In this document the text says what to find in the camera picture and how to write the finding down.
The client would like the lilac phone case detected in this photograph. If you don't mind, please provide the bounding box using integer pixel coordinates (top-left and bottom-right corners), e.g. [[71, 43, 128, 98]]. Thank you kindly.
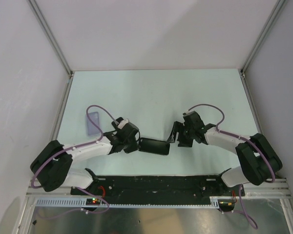
[[85, 112, 100, 136]]

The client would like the white slotted cable duct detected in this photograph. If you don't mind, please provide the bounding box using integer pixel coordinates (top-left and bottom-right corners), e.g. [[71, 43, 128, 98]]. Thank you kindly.
[[36, 197, 219, 209]]

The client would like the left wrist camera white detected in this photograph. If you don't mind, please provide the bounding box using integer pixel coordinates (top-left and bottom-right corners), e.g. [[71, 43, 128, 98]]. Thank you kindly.
[[117, 118, 129, 129]]

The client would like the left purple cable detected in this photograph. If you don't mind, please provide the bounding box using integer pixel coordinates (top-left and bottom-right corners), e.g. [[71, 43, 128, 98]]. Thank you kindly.
[[30, 104, 124, 220]]

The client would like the controller board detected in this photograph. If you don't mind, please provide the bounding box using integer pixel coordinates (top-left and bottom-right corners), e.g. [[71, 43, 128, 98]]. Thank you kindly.
[[86, 198, 101, 206], [218, 200, 235, 213]]

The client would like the left aluminium frame post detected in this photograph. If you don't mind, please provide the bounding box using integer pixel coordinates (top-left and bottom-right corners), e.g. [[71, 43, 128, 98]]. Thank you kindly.
[[27, 0, 73, 77]]

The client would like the aluminium frame post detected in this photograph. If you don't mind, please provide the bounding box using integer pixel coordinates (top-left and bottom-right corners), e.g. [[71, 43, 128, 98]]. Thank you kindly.
[[240, 0, 288, 78], [27, 0, 73, 77]]

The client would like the right aluminium frame post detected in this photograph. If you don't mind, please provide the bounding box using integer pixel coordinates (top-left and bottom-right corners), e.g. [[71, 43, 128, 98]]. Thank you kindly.
[[240, 0, 288, 78]]

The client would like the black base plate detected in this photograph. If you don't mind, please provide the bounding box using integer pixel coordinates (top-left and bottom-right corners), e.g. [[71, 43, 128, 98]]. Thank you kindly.
[[86, 175, 245, 205]]

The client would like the right controller board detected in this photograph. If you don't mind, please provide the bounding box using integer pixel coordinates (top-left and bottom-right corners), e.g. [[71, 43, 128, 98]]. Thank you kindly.
[[218, 200, 235, 213]]

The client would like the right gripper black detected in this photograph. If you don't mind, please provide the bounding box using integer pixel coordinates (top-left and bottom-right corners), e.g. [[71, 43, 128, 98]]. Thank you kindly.
[[167, 121, 195, 148]]

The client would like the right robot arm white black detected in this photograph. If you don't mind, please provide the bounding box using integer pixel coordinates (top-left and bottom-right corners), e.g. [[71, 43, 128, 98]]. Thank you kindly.
[[167, 111, 283, 195]]

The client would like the left controller board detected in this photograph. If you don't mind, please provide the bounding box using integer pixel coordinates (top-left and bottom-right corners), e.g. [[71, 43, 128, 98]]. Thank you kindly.
[[86, 198, 101, 206]]

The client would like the black phone case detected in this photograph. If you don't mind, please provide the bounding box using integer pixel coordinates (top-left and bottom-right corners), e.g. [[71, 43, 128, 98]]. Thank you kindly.
[[139, 137, 170, 156]]

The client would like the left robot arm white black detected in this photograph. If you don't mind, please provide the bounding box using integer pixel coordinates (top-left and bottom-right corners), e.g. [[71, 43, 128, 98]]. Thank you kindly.
[[30, 118, 140, 195]]

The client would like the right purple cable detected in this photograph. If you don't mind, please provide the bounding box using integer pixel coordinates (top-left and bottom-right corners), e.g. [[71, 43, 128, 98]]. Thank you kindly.
[[185, 104, 276, 230]]

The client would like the purple cable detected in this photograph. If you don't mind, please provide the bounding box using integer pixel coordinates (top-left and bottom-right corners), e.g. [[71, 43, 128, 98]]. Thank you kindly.
[[30, 104, 124, 220], [185, 104, 276, 230]]

